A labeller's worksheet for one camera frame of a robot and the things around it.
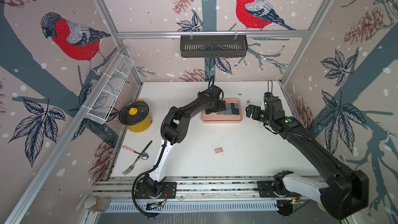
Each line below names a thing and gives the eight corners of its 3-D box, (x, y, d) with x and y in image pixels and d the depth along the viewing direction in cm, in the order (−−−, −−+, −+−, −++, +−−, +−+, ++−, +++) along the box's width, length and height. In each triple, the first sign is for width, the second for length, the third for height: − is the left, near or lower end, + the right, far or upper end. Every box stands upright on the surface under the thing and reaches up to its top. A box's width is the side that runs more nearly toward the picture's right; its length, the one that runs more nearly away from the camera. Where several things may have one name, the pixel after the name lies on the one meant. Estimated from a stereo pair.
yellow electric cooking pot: (123, 134, 95) (113, 122, 85) (132, 110, 107) (124, 97, 96) (150, 134, 95) (143, 122, 85) (156, 110, 107) (151, 97, 96)
